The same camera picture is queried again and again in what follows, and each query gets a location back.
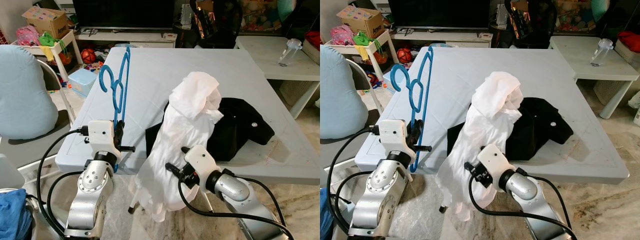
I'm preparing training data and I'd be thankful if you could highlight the black television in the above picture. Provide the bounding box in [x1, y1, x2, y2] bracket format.
[72, 0, 176, 30]
[387, 0, 492, 30]

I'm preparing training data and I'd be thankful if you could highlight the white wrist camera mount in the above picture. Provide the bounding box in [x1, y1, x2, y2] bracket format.
[86, 119, 122, 162]
[477, 144, 516, 183]
[376, 119, 416, 162]
[184, 144, 222, 187]

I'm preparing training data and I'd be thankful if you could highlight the white grey folding chair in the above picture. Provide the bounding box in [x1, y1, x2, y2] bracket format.
[0, 57, 77, 173]
[320, 57, 383, 173]

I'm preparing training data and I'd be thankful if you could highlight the light blue folding table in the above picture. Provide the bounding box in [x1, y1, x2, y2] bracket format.
[355, 46, 631, 214]
[55, 46, 318, 215]

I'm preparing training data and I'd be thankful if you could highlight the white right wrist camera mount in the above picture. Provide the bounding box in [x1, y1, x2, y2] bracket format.
[477, 144, 516, 183]
[184, 144, 222, 187]

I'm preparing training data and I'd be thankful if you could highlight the black office chair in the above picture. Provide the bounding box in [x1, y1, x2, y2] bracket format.
[492, 0, 558, 49]

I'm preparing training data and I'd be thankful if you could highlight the black garment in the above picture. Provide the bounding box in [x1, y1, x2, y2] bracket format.
[446, 97, 575, 162]
[145, 97, 276, 162]

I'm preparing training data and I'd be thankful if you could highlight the small white shelf table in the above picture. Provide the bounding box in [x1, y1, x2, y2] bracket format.
[20, 30, 83, 83]
[322, 30, 398, 83]

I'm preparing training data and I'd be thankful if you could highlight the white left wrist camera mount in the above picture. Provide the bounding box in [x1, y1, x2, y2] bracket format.
[376, 119, 416, 162]
[86, 119, 122, 162]

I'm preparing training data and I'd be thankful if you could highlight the cardboard box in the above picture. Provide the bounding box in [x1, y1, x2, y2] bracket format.
[21, 6, 70, 40]
[336, 6, 385, 40]

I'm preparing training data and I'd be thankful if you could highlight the clear plastic bottle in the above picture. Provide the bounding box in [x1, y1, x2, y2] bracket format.
[278, 38, 304, 68]
[590, 38, 615, 68]

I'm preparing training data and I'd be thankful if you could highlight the white woven basket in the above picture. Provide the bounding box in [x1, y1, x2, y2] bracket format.
[278, 80, 320, 107]
[592, 80, 628, 106]

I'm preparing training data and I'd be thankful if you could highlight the light blue cushion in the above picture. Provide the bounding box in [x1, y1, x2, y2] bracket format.
[320, 45, 370, 141]
[0, 44, 60, 141]

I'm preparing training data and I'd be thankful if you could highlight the white side table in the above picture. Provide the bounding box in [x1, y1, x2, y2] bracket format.
[235, 35, 320, 120]
[549, 35, 640, 120]

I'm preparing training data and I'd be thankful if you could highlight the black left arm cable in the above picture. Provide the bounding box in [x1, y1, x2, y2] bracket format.
[46, 171, 86, 226]
[326, 127, 381, 238]
[36, 127, 90, 238]
[335, 170, 376, 226]

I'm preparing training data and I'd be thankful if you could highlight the white garment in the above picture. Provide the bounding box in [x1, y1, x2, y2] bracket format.
[134, 71, 224, 223]
[436, 71, 523, 222]

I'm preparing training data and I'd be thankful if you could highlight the blue plastic hanger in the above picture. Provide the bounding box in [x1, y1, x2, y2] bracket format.
[390, 46, 435, 173]
[98, 46, 132, 174]

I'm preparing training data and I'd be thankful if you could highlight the white television stand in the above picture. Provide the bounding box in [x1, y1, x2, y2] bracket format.
[75, 27, 191, 49]
[390, 27, 496, 49]

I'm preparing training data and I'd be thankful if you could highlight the light blue plastic stool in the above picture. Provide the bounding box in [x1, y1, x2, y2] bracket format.
[382, 70, 401, 93]
[67, 68, 98, 98]

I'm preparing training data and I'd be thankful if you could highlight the pink bag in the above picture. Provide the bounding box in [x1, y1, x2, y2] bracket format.
[330, 26, 356, 47]
[15, 26, 41, 47]

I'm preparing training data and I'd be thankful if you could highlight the green toy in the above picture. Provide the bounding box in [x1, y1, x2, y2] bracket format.
[352, 31, 383, 48]
[39, 31, 68, 48]

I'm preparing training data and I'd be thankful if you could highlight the blue garment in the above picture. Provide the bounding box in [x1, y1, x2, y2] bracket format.
[320, 187, 335, 240]
[0, 188, 35, 240]

